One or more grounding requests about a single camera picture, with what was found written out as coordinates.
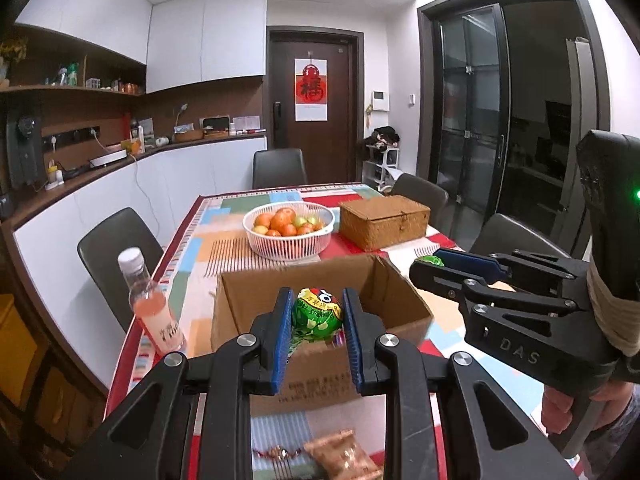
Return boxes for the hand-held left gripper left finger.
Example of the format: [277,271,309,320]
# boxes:
[59,287,297,480]

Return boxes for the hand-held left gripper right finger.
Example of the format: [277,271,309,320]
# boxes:
[341,287,577,480]

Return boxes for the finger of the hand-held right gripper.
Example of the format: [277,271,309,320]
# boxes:
[409,258,592,317]
[434,247,591,283]

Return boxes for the cardboard box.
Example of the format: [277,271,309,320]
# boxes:
[210,254,435,417]

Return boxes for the person's right forearm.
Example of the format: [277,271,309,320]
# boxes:
[575,410,640,476]

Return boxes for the person's right hand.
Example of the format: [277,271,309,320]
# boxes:
[541,382,640,436]

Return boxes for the dark grey dining chair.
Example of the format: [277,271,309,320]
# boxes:
[76,207,166,333]
[387,173,449,231]
[251,148,309,190]
[470,213,586,261]

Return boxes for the woven wicker box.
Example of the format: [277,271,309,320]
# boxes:
[339,195,432,253]

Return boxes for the white plastic fruit basket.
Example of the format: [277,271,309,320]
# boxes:
[243,201,336,261]

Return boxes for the brown snack packet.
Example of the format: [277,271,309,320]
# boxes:
[302,429,383,480]

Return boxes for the white shoe rack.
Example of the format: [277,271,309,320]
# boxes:
[362,147,401,193]

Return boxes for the pile of orange fruits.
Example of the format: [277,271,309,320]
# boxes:
[252,207,326,238]

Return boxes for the pink drink bottle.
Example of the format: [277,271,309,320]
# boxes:
[117,247,187,356]

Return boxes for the dark clothes pile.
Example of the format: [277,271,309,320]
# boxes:
[364,126,401,152]

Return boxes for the black sliding glass door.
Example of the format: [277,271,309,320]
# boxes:
[417,0,613,261]

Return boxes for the dark brown door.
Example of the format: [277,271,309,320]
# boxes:
[266,26,364,184]

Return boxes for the white tall panel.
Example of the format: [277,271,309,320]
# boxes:
[566,37,598,261]

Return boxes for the white counter cabinets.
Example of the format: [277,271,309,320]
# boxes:
[0,132,268,396]

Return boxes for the white flat tray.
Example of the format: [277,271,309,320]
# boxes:
[89,149,132,167]

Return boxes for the black power socket strip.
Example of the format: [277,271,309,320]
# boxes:
[42,125,101,150]

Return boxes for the yellow flowers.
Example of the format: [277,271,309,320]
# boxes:
[0,40,28,81]

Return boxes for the red wall calendar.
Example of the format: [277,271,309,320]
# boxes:
[294,58,328,122]

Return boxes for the white wall cabinets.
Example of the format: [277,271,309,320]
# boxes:
[15,0,268,95]

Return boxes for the black wall appliance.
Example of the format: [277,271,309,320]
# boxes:
[5,110,46,191]

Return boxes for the wooden wall shelf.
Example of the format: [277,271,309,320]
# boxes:
[0,82,147,97]

